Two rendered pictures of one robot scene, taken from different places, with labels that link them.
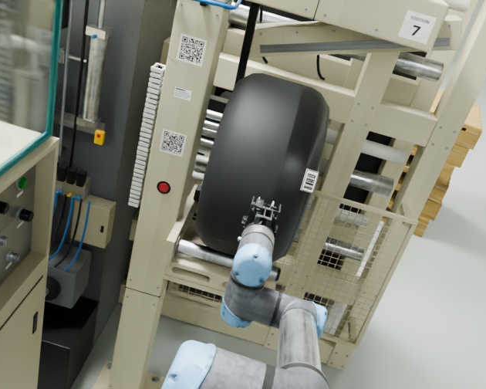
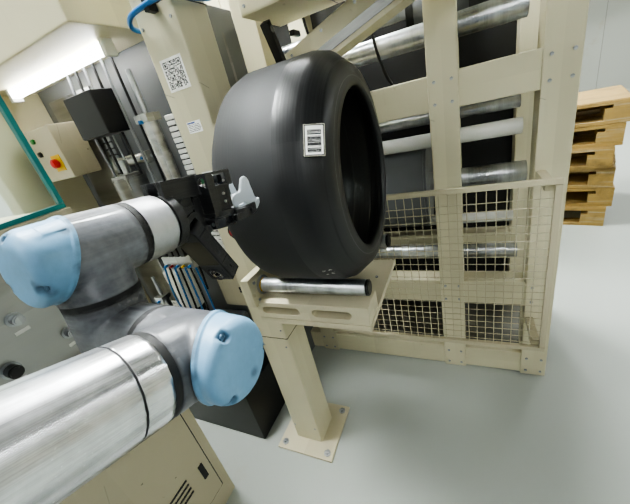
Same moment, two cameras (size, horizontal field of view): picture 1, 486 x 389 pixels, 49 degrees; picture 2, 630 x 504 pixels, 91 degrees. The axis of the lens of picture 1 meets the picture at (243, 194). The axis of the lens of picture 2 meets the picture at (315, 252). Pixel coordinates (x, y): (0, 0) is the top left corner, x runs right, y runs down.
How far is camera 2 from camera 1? 1.02 m
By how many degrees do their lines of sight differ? 26
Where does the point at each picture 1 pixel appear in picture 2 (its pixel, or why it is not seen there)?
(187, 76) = (188, 104)
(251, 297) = (89, 330)
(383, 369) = (597, 367)
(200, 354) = not seen: outside the picture
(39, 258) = not seen: hidden behind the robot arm
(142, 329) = (290, 371)
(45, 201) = not seen: hidden behind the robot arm
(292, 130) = (276, 88)
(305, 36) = (331, 29)
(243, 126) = (223, 114)
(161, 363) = (348, 393)
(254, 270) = (15, 269)
